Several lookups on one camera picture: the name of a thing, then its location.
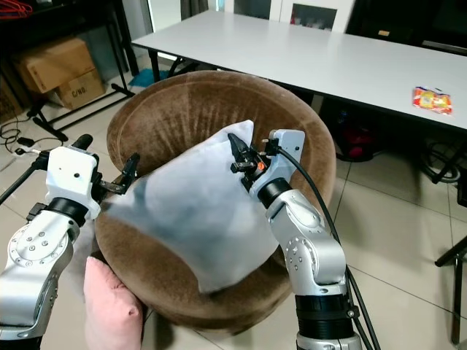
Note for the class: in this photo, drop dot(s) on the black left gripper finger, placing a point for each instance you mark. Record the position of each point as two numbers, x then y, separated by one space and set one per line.
131 172
82 141

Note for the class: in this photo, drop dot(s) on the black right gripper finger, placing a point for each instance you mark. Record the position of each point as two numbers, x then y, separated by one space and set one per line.
242 154

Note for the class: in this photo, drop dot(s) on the white pillow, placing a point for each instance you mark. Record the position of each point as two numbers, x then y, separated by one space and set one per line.
190 219

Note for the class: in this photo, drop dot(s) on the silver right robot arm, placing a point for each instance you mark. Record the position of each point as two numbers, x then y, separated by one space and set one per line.
317 255

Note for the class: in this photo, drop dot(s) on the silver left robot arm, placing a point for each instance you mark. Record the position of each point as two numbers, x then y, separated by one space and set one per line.
36 284

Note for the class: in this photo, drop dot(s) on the brown round plush sofa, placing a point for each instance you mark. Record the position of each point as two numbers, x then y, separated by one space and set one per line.
190 102

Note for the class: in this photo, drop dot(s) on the pink pillow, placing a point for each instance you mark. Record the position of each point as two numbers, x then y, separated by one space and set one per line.
113 306

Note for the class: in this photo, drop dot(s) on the small printed cardboard box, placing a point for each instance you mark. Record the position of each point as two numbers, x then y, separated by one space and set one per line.
82 91

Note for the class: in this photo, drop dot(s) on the teal flat object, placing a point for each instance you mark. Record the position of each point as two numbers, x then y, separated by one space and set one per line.
144 79

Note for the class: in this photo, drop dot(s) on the large brown cardboard box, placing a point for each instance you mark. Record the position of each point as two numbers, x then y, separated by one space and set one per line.
51 58

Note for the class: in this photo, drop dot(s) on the black metal rack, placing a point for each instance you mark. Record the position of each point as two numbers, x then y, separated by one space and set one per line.
113 51

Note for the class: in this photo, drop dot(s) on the red and black bag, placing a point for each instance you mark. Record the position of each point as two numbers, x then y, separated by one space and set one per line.
361 142

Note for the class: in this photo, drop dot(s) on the white rectangular table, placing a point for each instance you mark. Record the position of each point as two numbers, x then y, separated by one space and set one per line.
299 58

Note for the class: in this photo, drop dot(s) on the white cabinet with glass doors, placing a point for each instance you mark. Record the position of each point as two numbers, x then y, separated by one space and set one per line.
284 13

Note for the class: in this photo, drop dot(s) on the red clothes hangers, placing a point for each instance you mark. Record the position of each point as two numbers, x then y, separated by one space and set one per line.
14 9

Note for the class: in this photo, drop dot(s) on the red yellow snack packet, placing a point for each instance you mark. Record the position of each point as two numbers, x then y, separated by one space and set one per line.
432 100

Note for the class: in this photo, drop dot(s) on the black chair leg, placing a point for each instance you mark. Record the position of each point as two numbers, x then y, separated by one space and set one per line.
456 277

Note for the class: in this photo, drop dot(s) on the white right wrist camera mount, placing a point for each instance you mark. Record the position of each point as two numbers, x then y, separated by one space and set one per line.
287 157

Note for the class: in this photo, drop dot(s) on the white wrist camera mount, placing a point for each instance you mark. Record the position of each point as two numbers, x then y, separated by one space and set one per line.
287 157
71 175

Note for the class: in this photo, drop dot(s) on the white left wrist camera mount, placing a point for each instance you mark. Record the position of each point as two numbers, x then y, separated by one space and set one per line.
71 175

